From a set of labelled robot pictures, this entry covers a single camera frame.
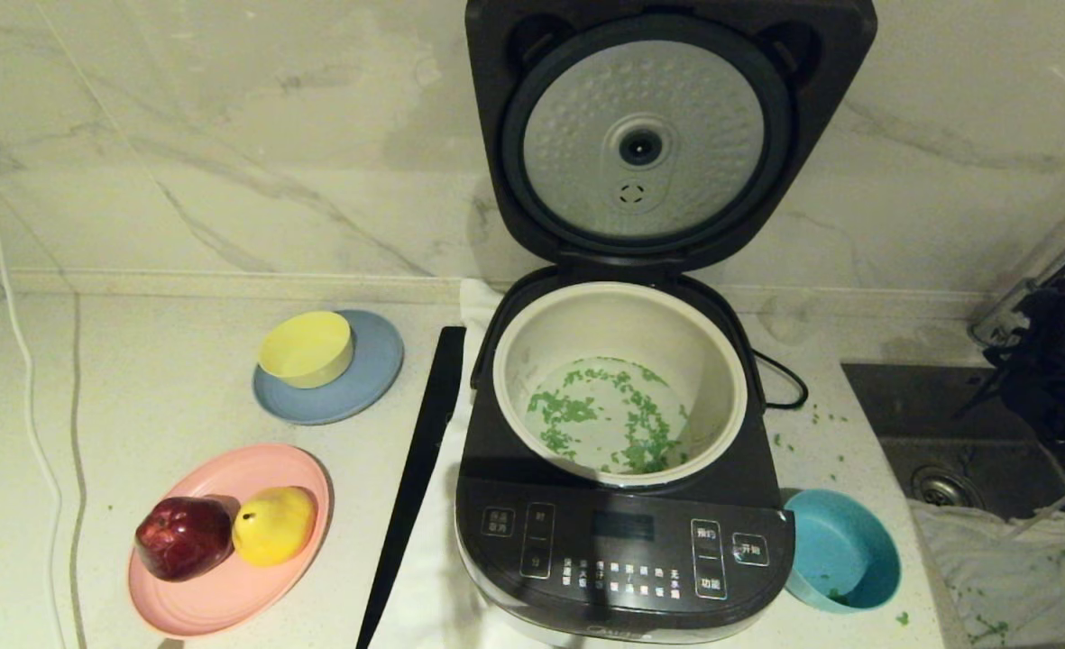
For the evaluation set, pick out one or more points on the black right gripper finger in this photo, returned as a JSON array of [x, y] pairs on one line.
[[985, 389], [1003, 357]]

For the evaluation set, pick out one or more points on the teal bowl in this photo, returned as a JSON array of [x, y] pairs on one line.
[[839, 550]]

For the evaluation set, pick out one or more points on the chopped green vegetables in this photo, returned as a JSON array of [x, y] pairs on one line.
[[604, 415]]

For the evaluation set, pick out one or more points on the dark grey rice cooker lid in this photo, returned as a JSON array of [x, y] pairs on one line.
[[631, 108]]

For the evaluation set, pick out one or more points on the dark grey rice cooker base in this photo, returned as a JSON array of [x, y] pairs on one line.
[[622, 559]]

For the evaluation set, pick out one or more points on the white inner pot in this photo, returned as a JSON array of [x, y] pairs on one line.
[[532, 361]]

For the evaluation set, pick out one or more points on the yellow bowl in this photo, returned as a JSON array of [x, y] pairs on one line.
[[305, 347]]

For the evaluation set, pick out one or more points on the chrome faucet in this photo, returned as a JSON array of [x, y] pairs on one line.
[[1001, 311]]

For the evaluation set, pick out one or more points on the stainless steel sink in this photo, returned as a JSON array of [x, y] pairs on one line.
[[929, 406]]

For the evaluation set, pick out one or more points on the metal sink drain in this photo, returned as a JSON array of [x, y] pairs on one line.
[[940, 487]]

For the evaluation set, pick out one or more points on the white cloth with green bits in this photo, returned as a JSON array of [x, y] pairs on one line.
[[1010, 568]]

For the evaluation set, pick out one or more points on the black flat strip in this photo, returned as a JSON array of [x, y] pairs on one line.
[[424, 433]]

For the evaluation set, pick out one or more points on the blue plate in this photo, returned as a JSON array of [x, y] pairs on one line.
[[371, 379]]

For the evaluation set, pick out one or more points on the yellow pear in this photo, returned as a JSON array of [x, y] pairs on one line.
[[273, 529]]

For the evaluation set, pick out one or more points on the pink plate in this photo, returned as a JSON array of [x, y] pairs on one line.
[[225, 597]]

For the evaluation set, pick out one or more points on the red apple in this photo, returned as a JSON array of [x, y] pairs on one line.
[[182, 539]]

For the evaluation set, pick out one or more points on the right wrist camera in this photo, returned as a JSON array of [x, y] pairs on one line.
[[1051, 297]]

